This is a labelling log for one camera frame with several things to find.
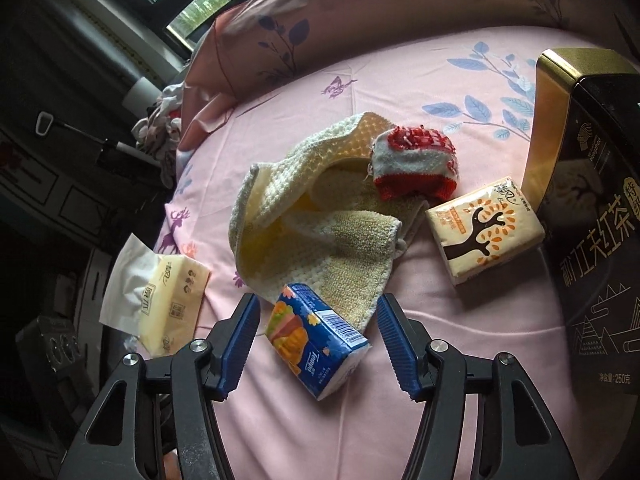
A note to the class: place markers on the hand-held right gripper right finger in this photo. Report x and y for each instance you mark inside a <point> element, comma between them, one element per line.
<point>395,350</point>

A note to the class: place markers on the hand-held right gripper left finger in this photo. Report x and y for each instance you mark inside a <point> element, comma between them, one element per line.
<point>240,350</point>

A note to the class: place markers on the blue tissue pack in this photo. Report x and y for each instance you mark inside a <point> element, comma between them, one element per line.
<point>310,345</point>

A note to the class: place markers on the yellow soft tissue pack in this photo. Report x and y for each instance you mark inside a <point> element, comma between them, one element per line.
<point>170,305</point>

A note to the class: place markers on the pink floral bed sheet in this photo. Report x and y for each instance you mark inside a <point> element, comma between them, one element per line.
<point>450,360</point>

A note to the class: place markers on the cream tree-print tissue pack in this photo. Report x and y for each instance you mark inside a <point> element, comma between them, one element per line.
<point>480,230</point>

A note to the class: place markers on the yellow waffle towel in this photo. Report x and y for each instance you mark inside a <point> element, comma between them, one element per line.
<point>310,195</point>

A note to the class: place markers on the black box with round dials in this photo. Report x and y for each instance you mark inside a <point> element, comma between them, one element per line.
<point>55,350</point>

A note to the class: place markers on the red and white knitted hat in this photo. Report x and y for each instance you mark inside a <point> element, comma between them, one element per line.
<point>410,165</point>

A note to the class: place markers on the black and gold tea tin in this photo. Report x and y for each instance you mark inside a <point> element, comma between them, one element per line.
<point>590,260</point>

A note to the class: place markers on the pile of clothes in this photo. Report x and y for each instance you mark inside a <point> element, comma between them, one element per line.
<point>160,130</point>

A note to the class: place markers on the white cylinder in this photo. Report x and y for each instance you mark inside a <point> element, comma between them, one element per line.
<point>140,95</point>

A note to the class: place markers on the pink floral pillow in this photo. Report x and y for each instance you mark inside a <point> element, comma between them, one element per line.
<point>400,10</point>

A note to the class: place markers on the grey curtain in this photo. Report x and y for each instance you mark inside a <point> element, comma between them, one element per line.
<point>90,25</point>

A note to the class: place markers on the black window frame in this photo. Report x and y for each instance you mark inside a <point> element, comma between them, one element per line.
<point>150,10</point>

